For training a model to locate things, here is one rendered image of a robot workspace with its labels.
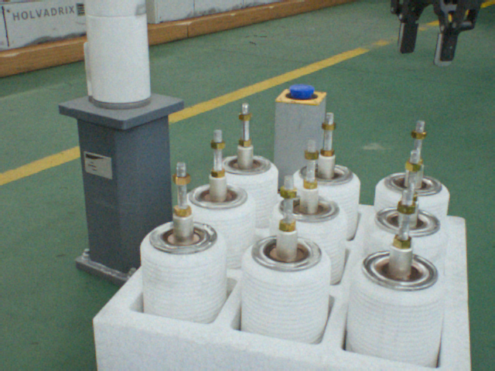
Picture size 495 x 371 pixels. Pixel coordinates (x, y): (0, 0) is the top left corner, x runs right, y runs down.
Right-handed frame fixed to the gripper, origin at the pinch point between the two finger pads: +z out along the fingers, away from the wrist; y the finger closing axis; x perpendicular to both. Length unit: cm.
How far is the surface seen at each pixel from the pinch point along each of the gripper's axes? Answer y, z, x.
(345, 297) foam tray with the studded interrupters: 11.9, 25.3, -16.2
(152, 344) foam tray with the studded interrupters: 8.8, 27.8, -38.2
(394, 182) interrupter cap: 0.2, 18.0, -1.5
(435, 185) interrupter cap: 3.2, 17.8, 2.8
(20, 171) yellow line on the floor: -91, 47, -40
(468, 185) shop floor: -39, 43, 54
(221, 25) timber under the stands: -261, 47, 86
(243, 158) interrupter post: -13.6, 17.7, -17.7
